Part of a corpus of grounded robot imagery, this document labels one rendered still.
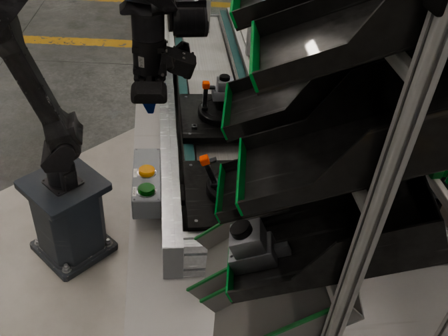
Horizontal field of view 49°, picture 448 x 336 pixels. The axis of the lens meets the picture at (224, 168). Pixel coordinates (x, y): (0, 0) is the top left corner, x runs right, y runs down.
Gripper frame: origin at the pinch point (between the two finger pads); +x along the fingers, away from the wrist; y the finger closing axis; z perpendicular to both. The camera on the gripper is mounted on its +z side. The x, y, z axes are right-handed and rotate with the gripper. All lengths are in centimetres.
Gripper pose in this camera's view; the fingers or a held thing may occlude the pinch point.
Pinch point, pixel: (150, 97)
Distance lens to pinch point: 95.6
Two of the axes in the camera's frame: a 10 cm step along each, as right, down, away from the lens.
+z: 9.9, -0.2, 1.3
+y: -1.1, -6.2, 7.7
